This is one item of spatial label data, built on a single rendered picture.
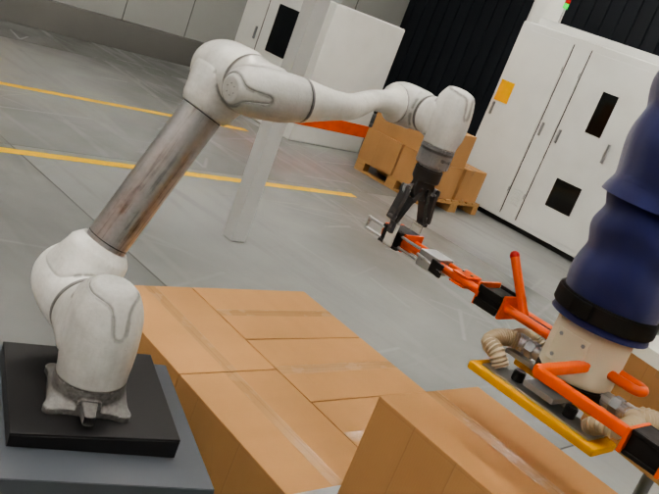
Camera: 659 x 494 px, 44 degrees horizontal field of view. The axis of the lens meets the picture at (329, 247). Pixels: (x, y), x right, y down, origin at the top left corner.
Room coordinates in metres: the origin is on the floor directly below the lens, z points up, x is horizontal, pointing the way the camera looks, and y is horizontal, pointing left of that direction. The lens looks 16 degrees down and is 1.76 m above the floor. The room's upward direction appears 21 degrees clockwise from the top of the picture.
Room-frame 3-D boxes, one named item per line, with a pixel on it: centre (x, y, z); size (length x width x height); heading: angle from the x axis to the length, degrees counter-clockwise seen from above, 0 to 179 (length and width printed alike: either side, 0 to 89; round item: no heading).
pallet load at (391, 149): (9.72, -0.70, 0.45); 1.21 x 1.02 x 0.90; 50
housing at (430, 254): (2.04, -0.27, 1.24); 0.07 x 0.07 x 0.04; 47
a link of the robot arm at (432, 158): (2.13, -0.17, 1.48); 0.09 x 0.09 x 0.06
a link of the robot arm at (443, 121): (2.14, -0.16, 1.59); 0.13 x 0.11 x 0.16; 43
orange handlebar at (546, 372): (1.77, -0.38, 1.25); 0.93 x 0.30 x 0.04; 47
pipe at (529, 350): (1.73, -0.61, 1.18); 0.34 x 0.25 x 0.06; 47
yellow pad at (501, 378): (1.66, -0.54, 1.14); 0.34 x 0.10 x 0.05; 47
